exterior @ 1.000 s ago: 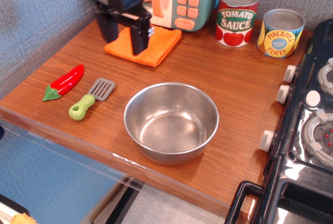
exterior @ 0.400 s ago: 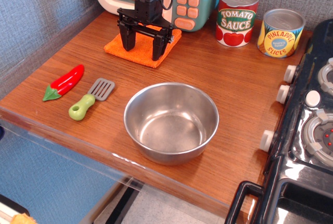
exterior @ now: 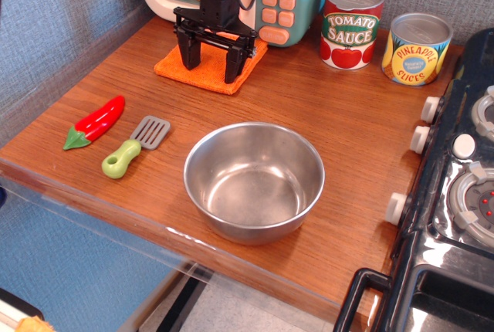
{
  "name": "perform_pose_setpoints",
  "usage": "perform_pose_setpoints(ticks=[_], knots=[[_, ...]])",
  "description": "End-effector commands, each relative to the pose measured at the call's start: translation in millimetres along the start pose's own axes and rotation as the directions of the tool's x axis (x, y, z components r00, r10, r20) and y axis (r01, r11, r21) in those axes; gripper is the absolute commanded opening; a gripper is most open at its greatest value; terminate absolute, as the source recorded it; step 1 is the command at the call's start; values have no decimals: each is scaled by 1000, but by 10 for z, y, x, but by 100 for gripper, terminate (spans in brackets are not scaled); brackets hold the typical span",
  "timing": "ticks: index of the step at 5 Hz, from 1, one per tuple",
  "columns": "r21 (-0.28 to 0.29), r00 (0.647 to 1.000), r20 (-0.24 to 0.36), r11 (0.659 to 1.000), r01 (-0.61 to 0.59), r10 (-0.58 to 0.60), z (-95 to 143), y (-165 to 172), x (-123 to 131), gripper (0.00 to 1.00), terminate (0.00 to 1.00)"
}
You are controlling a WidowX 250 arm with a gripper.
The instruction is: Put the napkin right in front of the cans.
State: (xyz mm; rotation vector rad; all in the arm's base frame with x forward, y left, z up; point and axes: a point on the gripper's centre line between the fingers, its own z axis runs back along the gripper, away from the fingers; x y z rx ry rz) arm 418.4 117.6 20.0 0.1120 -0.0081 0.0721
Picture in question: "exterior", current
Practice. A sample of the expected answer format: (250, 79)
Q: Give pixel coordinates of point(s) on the black toy stove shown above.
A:
(442, 260)

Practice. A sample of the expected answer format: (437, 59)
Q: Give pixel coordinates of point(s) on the pineapple slices can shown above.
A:
(416, 48)

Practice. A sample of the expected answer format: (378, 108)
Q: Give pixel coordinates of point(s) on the red toy chili pepper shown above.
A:
(94, 125)

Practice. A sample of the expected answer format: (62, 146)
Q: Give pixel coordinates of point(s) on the orange towel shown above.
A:
(210, 74)

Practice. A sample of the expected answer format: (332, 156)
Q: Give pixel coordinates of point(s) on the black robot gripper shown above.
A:
(215, 23)

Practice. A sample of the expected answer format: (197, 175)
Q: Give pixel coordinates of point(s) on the white stove knob bottom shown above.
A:
(395, 208)

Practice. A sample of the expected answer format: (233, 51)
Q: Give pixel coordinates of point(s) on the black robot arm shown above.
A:
(215, 23)

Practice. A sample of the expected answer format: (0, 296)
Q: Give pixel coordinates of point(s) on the white stove knob middle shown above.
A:
(419, 139)

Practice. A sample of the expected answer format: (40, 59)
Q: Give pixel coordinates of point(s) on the green handled toy spatula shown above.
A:
(148, 134)

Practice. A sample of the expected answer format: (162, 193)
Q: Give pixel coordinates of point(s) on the tomato sauce can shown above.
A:
(349, 31)

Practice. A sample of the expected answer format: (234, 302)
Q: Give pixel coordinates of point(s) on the stainless steel bowl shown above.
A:
(254, 183)

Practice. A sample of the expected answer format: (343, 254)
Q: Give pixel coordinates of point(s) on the white stove knob top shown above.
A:
(429, 109)

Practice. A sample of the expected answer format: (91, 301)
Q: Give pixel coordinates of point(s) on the white stove knob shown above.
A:
(419, 139)
(429, 109)
(395, 208)

